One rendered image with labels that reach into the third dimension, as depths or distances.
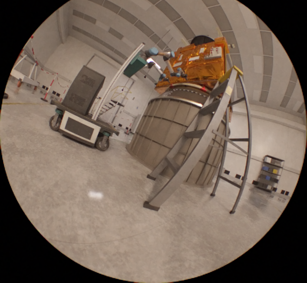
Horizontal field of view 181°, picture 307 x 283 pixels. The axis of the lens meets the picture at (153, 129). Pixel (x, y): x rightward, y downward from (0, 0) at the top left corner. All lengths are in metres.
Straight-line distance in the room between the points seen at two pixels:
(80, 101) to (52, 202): 1.00
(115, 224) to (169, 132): 1.29
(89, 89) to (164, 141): 1.22
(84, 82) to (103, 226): 1.24
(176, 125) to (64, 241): 1.55
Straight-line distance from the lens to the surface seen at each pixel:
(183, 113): 1.50
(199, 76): 2.13
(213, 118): 0.70
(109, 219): 0.52
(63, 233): 0.46
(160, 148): 1.43
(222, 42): 3.14
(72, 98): 1.23
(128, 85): 9.66
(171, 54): 1.75
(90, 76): 1.26
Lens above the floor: 0.43
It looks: 5 degrees up
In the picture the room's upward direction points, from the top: 24 degrees clockwise
